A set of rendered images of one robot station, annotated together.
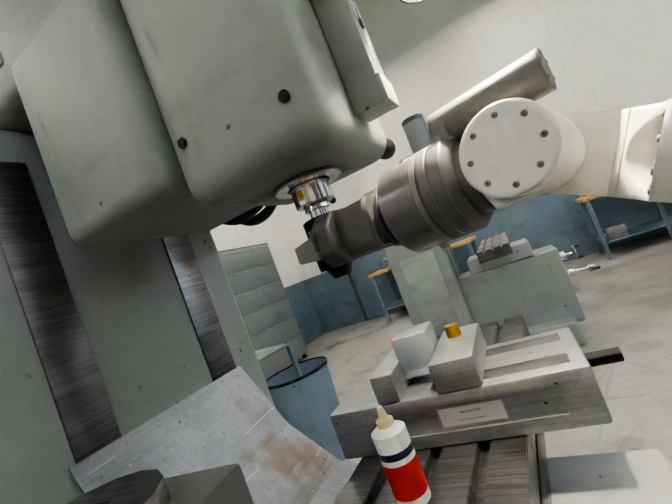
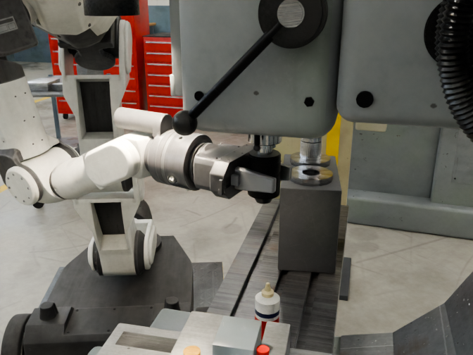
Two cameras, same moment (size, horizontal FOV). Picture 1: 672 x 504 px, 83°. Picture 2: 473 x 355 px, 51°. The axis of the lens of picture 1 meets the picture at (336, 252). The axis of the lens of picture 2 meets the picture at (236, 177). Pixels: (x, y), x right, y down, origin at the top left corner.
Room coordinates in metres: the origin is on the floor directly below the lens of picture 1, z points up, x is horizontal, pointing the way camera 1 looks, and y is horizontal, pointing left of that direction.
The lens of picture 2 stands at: (1.09, -0.17, 1.48)
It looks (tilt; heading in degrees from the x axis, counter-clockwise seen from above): 21 degrees down; 168
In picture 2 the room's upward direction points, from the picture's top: straight up
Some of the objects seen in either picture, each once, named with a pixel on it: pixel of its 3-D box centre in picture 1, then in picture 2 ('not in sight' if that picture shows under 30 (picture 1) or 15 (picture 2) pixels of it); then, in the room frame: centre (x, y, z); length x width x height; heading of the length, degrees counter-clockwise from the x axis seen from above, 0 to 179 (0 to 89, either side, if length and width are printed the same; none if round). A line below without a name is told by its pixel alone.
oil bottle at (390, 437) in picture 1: (396, 452); (267, 311); (0.43, 0.02, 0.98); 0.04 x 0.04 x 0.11
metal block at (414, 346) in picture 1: (418, 349); (237, 351); (0.58, -0.06, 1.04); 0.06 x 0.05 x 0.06; 156
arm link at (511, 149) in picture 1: (490, 152); (153, 144); (0.31, -0.15, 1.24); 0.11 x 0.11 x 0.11; 49
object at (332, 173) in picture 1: (307, 182); not in sight; (0.45, 0.00, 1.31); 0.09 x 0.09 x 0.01
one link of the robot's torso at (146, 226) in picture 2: not in sight; (123, 246); (-0.42, -0.24, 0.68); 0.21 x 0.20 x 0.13; 172
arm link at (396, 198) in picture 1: (392, 218); (210, 166); (0.39, -0.07, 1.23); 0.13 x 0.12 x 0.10; 139
